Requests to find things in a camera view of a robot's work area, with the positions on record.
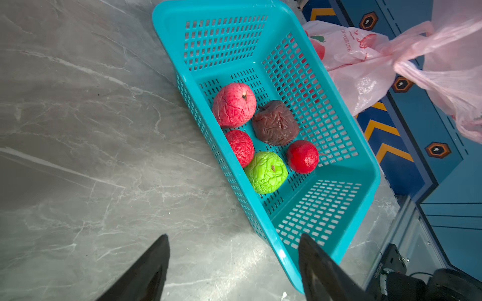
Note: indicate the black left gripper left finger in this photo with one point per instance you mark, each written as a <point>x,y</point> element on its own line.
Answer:
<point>146,278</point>

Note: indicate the teal plastic basket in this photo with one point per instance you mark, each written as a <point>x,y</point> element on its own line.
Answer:
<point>262,44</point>

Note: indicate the large pink-red ball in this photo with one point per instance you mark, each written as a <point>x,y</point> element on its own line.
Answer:
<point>234,105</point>

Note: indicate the pink plastic bag with hearts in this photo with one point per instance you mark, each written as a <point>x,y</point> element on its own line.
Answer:
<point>443,56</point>

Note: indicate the green ball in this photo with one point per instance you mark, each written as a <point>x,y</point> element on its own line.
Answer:
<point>266,172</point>

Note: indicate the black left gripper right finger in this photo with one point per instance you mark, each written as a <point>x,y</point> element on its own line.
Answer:
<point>322,278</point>

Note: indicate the red ball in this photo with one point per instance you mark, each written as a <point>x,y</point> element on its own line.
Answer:
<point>242,146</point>

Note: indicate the dark maroon ball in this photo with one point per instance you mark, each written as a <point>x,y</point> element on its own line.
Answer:
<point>274,124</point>

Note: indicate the smooth red apple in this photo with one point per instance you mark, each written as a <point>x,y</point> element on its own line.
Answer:
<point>302,157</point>

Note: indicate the pink knotted plastic bag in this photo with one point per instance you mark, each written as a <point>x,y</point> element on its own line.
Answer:
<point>361,63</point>

